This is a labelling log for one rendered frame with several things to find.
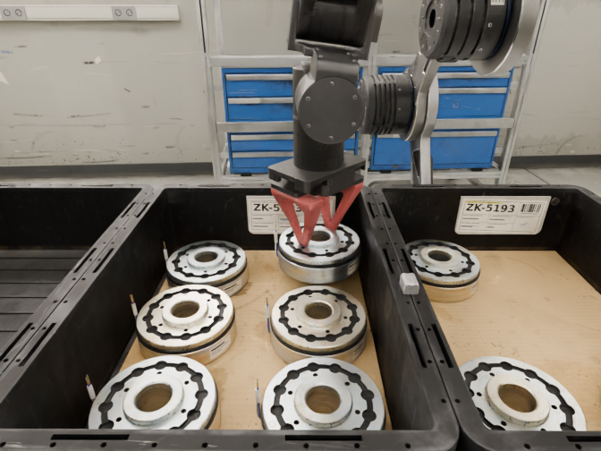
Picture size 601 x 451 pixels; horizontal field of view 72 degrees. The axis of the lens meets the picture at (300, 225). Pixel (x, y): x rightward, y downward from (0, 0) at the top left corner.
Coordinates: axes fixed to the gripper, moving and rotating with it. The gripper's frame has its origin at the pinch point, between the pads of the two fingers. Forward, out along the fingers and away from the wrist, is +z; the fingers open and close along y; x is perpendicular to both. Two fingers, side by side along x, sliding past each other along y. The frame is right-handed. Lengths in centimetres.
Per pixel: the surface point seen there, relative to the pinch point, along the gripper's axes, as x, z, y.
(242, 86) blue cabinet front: 147, 13, 101
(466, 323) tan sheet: -18.1, 7.2, 6.0
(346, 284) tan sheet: -3.6, 7.2, 2.0
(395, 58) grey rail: 95, 1, 158
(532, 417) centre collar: -28.3, 3.3, -5.2
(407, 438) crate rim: -24.2, -3.1, -18.1
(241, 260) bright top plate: 6.6, 4.0, -7.2
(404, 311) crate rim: -17.8, -3.0, -8.4
